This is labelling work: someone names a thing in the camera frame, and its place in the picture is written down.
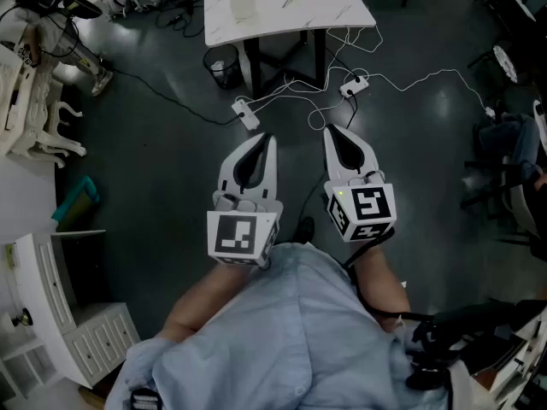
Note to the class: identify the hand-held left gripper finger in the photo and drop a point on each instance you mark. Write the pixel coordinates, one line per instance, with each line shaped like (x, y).
(226, 177)
(272, 177)

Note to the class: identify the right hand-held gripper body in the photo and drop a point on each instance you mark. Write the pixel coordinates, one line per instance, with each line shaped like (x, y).
(367, 203)

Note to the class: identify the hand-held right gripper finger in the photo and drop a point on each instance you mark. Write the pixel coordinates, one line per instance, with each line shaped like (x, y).
(331, 165)
(371, 162)

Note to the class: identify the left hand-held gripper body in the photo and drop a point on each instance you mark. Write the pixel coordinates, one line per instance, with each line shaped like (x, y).
(233, 237)

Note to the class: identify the person's right forearm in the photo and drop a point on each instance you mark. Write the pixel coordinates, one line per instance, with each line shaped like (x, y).
(380, 280)

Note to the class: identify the person's left forearm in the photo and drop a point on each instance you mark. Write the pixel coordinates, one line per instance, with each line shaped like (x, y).
(201, 301)

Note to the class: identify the person's black shoe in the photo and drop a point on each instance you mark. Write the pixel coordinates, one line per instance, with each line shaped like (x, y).
(305, 229)

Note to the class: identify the white power strip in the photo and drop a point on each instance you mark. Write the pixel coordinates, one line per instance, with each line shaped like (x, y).
(354, 86)
(245, 114)

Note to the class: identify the light blue shirt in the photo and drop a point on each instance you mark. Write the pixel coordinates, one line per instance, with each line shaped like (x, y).
(278, 335)

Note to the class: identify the black mesh wastebasket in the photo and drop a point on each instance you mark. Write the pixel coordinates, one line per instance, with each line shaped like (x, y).
(224, 68)

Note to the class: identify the black metal chair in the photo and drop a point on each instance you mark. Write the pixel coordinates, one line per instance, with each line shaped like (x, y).
(491, 165)

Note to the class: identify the teal and green roll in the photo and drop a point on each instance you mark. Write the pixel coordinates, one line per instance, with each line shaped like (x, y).
(81, 190)

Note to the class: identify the white marble table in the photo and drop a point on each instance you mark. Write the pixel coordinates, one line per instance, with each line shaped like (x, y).
(273, 19)

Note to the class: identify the round white disc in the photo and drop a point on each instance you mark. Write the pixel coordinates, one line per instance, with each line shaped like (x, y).
(505, 62)

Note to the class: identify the white drawer cabinet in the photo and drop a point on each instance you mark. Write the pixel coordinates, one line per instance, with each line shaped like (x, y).
(89, 344)

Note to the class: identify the white ornate carved furniture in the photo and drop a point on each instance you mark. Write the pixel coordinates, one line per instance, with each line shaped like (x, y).
(34, 126)

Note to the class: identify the small dark figurine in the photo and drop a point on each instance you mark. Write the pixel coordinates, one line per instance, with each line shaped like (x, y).
(23, 318)

